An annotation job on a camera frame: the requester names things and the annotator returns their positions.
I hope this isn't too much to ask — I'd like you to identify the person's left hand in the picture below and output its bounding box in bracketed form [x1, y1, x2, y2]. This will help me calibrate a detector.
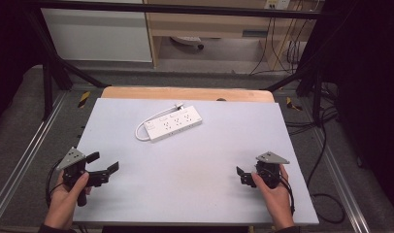
[43, 169, 92, 231]

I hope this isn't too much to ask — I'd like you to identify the white power strip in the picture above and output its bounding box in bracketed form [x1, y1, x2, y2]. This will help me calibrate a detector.
[143, 105, 204, 143]

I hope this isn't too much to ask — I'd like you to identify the white cabinet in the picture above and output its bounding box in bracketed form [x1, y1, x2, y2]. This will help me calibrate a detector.
[40, 0, 153, 63]

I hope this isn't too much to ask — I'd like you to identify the office chair base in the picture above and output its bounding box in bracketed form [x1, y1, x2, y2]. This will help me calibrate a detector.
[169, 35, 206, 51]

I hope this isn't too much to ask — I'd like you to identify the yellow black tape marker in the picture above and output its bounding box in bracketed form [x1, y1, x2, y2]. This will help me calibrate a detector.
[285, 96, 304, 113]
[77, 90, 91, 110]

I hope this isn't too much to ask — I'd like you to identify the bundle of hanging cables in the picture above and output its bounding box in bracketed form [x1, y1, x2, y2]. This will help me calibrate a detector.
[248, 8, 311, 76]

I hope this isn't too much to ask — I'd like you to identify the white wall socket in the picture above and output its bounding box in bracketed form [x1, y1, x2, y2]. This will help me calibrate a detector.
[263, 0, 291, 11]

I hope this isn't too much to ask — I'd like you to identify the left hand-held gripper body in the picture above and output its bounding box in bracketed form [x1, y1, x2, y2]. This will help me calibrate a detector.
[56, 147, 104, 208]

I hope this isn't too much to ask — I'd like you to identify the black metal frame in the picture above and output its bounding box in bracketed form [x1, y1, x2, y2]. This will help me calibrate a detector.
[23, 0, 345, 122]

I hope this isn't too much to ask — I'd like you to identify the aluminium floor rail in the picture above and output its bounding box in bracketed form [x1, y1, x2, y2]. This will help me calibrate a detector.
[0, 90, 69, 224]
[310, 124, 372, 233]

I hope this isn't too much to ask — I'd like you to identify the light wooden desk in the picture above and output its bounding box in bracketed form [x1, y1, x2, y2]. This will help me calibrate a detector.
[143, 0, 311, 70]

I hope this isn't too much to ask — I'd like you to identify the wooden table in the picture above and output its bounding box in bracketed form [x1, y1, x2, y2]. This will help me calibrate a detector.
[100, 85, 276, 104]

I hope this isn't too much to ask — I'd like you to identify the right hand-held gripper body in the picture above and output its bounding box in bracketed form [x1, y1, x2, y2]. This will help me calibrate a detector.
[251, 150, 291, 190]

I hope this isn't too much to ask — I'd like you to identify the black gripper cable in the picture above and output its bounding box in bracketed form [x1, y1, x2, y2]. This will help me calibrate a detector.
[279, 174, 297, 216]
[45, 158, 64, 209]

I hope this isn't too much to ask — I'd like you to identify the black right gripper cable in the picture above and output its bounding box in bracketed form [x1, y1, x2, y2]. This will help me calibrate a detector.
[279, 174, 297, 216]

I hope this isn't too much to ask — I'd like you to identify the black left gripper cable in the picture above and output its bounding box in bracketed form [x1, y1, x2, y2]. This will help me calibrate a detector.
[45, 158, 64, 209]

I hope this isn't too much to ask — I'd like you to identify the person's right hand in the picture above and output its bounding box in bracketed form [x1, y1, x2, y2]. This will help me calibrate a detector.
[250, 164, 297, 231]

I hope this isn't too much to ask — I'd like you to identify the black floor cable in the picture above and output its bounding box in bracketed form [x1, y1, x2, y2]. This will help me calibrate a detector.
[283, 81, 346, 225]

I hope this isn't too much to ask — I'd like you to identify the white power strip cable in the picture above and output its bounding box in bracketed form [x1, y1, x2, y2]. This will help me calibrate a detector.
[134, 102, 185, 143]

